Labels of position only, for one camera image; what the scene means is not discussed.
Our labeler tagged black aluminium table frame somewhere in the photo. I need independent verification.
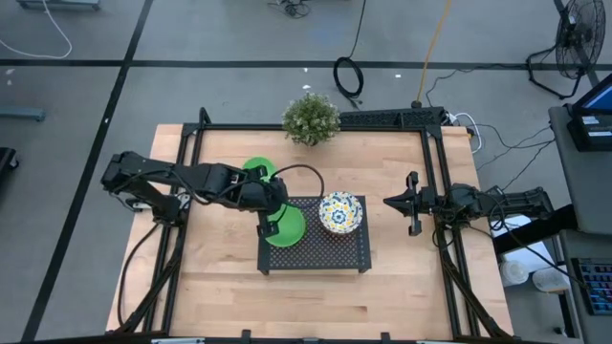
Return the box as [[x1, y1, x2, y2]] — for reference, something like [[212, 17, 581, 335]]
[[112, 107, 520, 344]]

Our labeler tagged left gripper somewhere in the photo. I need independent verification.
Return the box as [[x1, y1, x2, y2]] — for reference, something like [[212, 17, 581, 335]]
[[234, 164, 291, 239]]

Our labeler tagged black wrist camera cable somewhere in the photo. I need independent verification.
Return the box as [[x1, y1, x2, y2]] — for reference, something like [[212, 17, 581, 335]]
[[267, 163, 326, 211]]

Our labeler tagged black cable bundle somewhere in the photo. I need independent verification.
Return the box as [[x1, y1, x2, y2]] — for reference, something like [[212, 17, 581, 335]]
[[267, 0, 313, 20]]

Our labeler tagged black box device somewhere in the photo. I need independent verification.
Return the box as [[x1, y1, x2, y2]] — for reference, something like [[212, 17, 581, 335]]
[[566, 113, 612, 153]]

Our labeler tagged white power cable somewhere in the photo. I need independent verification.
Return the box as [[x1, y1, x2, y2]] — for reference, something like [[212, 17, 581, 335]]
[[448, 112, 484, 155]]

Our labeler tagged black perforated metal shelf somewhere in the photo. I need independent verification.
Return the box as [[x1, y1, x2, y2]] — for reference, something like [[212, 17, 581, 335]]
[[256, 194, 373, 276]]

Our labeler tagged grey desk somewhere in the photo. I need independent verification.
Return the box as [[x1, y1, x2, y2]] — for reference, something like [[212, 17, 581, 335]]
[[548, 71, 612, 344]]

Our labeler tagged black keyboard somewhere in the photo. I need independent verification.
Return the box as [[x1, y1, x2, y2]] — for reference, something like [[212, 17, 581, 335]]
[[571, 257, 612, 316]]

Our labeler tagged artificial plant in black pot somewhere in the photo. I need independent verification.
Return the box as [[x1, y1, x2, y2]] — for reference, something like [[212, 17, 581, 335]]
[[280, 92, 341, 147]]

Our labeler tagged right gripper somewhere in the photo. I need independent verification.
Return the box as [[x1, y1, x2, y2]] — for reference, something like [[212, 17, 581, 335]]
[[383, 170, 439, 237]]

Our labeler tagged black perforated cable tray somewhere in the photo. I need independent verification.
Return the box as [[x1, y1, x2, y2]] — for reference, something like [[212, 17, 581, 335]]
[[338, 106, 447, 129]]

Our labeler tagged white round container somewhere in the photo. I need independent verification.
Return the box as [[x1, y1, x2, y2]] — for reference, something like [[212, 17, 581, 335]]
[[499, 260, 530, 288], [532, 267, 571, 293]]

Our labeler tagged yellow hanging cable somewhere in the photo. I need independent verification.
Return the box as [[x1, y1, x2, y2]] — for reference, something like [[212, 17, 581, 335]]
[[414, 0, 454, 107]]

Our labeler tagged white floor cable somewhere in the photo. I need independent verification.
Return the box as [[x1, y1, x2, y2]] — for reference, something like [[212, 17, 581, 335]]
[[0, 0, 74, 61]]

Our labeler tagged yellow patterned mini bowl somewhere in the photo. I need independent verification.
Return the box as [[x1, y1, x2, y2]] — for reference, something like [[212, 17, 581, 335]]
[[318, 191, 364, 236]]

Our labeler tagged green mini bowl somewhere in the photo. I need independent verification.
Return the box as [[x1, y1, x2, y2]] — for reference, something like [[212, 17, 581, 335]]
[[241, 156, 279, 183], [264, 203, 308, 248]]

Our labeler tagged black diagonal bar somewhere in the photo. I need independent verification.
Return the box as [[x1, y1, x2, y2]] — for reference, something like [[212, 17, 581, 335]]
[[492, 204, 579, 255]]

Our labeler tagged black floor fan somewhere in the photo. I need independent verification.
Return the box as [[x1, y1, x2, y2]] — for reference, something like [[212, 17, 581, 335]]
[[525, 0, 608, 100]]

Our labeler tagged grey floor foot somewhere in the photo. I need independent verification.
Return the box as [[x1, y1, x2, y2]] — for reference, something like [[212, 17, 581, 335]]
[[16, 0, 101, 11], [0, 105, 47, 123]]

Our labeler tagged coiled black cable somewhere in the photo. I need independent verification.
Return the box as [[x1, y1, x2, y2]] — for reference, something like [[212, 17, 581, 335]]
[[332, 0, 368, 110]]

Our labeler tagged black computer monitor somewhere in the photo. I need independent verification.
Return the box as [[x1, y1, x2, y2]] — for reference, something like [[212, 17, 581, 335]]
[[571, 72, 612, 116]]

